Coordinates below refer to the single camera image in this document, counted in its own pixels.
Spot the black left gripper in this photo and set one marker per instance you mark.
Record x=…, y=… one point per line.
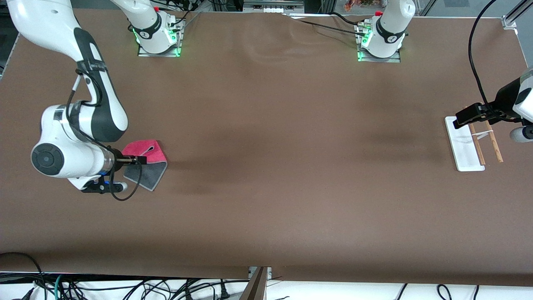
x=505, y=101

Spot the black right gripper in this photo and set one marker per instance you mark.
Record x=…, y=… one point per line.
x=119, y=160

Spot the pink and grey towel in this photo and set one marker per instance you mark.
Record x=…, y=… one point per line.
x=154, y=175

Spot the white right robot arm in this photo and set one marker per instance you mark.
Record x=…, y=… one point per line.
x=62, y=29

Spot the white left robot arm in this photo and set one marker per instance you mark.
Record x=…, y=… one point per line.
x=389, y=29

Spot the white tie on rack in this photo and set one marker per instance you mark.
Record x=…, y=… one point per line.
x=483, y=135

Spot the white rack base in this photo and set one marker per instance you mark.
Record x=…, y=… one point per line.
x=466, y=154

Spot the brown table cover sheet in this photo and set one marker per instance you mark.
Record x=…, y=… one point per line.
x=266, y=166

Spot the orange object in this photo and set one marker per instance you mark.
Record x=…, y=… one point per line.
x=362, y=4

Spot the white power strip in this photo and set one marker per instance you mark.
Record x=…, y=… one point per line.
x=275, y=4

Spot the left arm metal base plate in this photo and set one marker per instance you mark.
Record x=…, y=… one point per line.
x=391, y=59

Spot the aluminium frame profile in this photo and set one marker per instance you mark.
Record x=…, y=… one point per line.
x=510, y=21
x=327, y=6

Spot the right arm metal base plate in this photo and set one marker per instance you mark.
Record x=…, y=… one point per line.
x=160, y=54

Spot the metal frame post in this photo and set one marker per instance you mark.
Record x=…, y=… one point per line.
x=256, y=287

